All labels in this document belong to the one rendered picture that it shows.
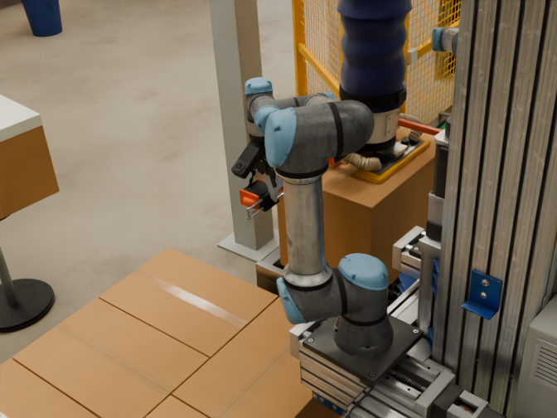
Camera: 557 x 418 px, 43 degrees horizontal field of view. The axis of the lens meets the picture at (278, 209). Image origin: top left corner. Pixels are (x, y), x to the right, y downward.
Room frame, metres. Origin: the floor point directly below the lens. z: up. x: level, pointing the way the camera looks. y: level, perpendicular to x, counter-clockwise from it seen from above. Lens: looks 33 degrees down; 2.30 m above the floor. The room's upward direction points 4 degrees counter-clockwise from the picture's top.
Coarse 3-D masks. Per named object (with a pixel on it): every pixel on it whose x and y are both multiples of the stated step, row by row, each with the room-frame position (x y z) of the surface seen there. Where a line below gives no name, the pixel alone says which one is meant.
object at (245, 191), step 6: (258, 180) 1.84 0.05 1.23; (252, 186) 1.80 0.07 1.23; (258, 186) 1.80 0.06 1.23; (264, 186) 1.80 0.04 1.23; (240, 192) 1.78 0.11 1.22; (246, 192) 1.77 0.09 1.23; (252, 192) 1.77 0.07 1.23; (258, 192) 1.76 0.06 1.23; (264, 192) 1.76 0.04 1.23; (240, 198) 1.79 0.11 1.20; (252, 198) 1.75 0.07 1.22; (258, 198) 1.74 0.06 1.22; (258, 204) 1.74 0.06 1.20
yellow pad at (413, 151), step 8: (408, 144) 2.22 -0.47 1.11; (416, 144) 2.24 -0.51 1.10; (424, 144) 2.24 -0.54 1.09; (408, 152) 2.19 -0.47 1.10; (416, 152) 2.20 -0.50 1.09; (384, 160) 2.11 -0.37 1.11; (392, 160) 2.13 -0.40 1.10; (400, 160) 2.14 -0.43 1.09; (408, 160) 2.15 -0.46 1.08; (360, 168) 2.10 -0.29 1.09; (384, 168) 2.08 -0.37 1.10; (392, 168) 2.09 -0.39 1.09; (360, 176) 2.07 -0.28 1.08; (368, 176) 2.05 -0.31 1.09; (376, 176) 2.04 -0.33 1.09; (384, 176) 2.04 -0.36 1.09
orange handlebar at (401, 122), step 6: (402, 120) 2.20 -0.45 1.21; (408, 120) 2.20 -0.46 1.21; (402, 126) 2.20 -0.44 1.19; (408, 126) 2.18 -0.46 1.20; (414, 126) 2.16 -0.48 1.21; (420, 126) 2.15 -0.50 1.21; (426, 126) 2.15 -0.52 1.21; (426, 132) 2.13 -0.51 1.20; (432, 132) 2.12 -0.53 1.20; (438, 132) 2.10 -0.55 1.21; (246, 198) 1.76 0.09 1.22; (246, 204) 1.75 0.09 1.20; (252, 204) 1.74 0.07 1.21
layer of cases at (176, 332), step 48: (144, 288) 2.22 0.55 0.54; (192, 288) 2.20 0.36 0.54; (240, 288) 2.18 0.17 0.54; (48, 336) 1.98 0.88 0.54; (96, 336) 1.96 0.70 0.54; (144, 336) 1.94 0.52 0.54; (192, 336) 1.93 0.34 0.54; (240, 336) 1.91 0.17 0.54; (288, 336) 1.89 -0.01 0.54; (0, 384) 1.75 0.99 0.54; (48, 384) 1.74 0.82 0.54; (96, 384) 1.72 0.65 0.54; (144, 384) 1.71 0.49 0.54; (192, 384) 1.69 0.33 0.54; (240, 384) 1.68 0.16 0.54; (288, 384) 1.66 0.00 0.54
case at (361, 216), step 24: (432, 144) 2.27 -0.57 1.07; (336, 168) 2.14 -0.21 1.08; (408, 168) 2.11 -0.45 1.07; (432, 168) 2.17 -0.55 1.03; (336, 192) 1.98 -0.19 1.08; (360, 192) 1.97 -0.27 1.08; (384, 192) 1.96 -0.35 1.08; (408, 192) 2.05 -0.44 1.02; (336, 216) 1.97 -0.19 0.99; (360, 216) 1.91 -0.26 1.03; (384, 216) 1.94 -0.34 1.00; (408, 216) 2.06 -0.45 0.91; (336, 240) 1.97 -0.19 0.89; (360, 240) 1.91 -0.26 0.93; (384, 240) 1.94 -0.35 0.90; (336, 264) 1.97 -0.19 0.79
